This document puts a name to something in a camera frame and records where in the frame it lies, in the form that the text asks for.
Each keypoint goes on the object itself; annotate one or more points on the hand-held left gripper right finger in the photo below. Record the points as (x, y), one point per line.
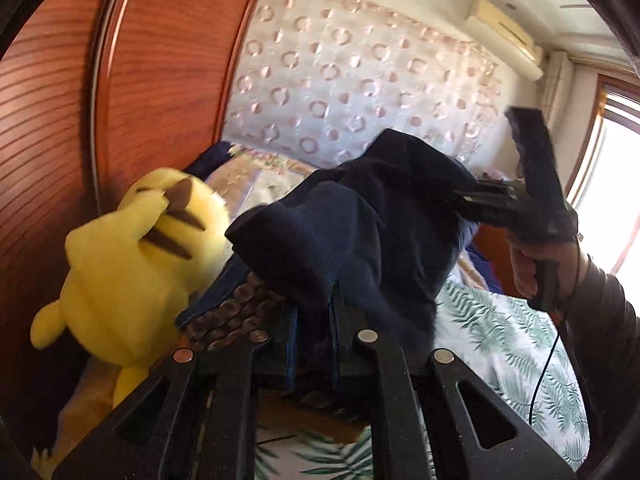
(345, 350)

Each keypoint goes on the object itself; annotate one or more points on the navy printed T-shirt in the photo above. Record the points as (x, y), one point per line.
(350, 220)

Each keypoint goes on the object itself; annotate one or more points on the floral blanket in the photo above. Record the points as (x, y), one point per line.
(260, 185)

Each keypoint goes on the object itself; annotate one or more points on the leaf-print bedsheet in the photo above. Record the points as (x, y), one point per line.
(490, 340)

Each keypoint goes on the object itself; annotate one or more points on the person's right hand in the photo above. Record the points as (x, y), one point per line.
(520, 270)

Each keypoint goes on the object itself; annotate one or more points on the wall air conditioner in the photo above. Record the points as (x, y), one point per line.
(505, 40)

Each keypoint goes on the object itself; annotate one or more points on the wooden slatted wardrobe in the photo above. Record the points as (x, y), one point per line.
(165, 60)

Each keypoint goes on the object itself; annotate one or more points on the navy blanket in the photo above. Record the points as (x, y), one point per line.
(210, 160)

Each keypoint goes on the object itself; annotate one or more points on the person's right forearm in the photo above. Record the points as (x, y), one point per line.
(610, 335)

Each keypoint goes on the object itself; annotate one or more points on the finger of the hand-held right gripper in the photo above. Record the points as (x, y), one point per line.
(482, 209)
(495, 189)

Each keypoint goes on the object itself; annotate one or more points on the sheer circle-patterned curtain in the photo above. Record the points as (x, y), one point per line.
(350, 70)

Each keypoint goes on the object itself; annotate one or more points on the yellow plush toy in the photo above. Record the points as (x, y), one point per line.
(115, 285)

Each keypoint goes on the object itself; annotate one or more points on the wooden low cabinet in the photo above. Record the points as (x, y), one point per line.
(492, 247)

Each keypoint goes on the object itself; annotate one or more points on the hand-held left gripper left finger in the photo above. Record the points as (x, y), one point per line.
(280, 355)

